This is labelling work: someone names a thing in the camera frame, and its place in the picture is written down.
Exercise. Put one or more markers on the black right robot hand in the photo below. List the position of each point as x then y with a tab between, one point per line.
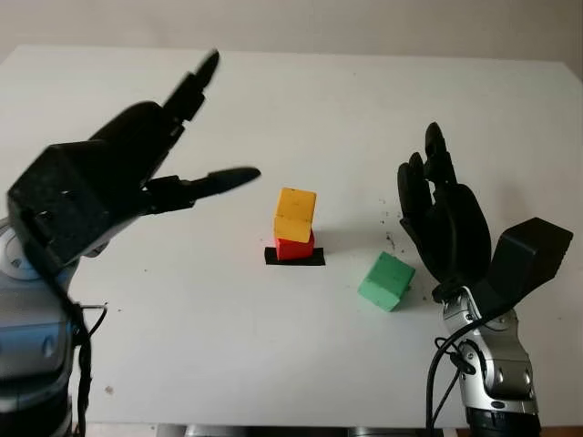
455	232

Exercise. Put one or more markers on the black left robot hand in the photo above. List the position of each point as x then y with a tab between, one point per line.
141	136

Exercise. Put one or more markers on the green wooden block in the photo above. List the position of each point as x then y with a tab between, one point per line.
385	282

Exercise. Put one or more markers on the red wooden block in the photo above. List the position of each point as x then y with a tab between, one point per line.
293	249

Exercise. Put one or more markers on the yellow wooden block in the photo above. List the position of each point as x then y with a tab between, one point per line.
293	211

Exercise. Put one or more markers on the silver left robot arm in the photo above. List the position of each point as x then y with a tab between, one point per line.
27	341

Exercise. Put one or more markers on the black tape strip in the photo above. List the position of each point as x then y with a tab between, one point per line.
319	259

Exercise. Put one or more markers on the dark robot torso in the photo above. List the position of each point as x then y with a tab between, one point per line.
296	430

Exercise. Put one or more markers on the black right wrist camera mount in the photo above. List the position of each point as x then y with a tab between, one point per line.
528	259

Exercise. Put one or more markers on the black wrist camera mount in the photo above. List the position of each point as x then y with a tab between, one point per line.
73	205
528	259

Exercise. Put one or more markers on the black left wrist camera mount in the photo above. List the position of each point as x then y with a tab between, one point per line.
73	205

